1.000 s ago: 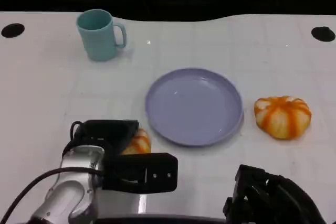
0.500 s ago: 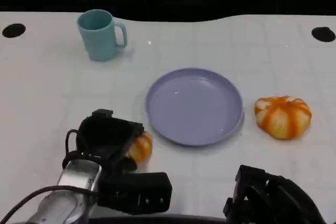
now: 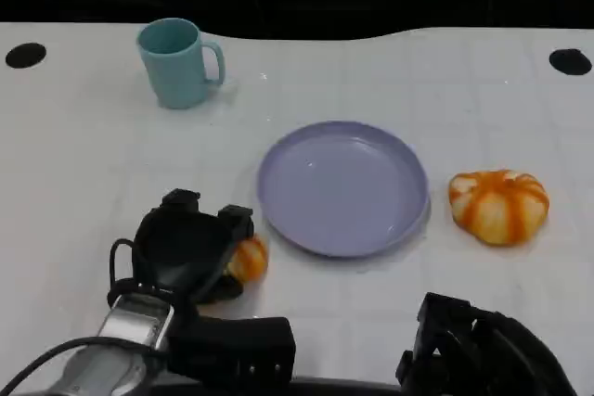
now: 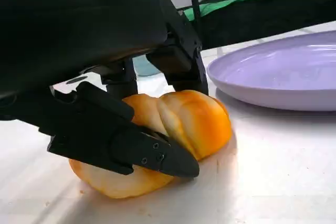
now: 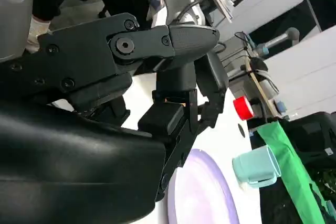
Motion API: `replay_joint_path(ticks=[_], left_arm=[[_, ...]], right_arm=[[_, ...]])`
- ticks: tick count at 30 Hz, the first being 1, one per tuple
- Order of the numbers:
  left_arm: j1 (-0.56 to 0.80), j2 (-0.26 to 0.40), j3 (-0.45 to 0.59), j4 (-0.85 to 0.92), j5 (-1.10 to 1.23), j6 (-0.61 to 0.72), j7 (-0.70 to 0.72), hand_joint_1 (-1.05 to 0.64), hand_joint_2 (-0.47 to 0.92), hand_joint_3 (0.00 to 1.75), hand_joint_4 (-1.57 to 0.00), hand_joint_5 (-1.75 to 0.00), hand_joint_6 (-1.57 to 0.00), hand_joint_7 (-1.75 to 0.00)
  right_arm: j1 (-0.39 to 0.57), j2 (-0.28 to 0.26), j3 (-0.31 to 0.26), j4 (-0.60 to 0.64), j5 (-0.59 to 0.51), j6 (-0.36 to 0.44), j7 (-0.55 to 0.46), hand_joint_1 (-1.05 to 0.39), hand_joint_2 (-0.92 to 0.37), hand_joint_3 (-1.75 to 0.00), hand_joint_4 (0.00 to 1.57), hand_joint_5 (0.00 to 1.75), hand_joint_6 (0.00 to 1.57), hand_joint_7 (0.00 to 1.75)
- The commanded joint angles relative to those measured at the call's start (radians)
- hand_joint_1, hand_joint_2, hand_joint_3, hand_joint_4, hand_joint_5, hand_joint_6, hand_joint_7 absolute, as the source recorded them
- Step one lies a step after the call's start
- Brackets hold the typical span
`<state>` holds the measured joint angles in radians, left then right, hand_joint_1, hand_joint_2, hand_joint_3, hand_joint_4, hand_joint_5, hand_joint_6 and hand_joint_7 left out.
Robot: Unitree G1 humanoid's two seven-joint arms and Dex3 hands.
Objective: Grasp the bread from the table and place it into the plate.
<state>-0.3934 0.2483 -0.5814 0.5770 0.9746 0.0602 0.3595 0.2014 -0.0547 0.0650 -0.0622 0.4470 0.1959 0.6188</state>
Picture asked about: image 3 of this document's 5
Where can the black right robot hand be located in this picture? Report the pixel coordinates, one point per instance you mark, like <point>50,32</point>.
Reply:
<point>492,359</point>

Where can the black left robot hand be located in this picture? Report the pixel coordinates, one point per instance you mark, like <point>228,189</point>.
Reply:
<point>181,247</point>

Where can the orange white toy bread roll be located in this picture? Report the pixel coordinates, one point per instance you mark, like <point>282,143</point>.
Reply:
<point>499,208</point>
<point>250,259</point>

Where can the black robot torso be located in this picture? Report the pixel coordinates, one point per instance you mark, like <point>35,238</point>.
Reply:
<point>334,389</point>

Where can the pale green mug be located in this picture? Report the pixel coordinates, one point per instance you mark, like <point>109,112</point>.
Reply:
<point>174,76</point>

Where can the lilac plate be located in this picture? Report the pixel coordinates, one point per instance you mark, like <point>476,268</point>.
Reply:
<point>343,189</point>

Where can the black round table grommet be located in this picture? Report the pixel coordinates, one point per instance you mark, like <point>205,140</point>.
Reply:
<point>570,61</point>
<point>25,55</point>

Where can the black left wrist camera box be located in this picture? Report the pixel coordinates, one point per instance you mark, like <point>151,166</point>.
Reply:
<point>232,349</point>

